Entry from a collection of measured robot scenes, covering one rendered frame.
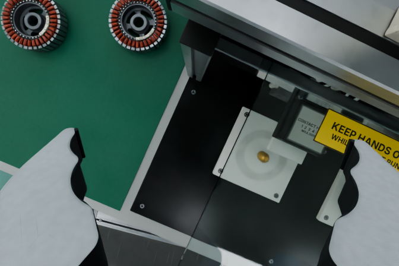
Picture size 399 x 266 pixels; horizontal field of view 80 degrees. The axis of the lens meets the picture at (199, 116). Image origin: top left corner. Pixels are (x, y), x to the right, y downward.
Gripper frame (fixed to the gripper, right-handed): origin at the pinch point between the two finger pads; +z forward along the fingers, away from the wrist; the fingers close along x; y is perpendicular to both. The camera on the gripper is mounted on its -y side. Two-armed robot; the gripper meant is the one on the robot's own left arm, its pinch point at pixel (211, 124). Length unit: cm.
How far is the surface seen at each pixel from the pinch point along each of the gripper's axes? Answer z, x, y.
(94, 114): 32.6, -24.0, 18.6
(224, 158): 27.8, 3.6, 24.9
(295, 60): 6.7, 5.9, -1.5
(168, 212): 23.0, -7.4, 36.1
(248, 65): 10.9, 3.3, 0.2
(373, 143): 6.5, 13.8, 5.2
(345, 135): 6.6, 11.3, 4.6
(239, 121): 31.2, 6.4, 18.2
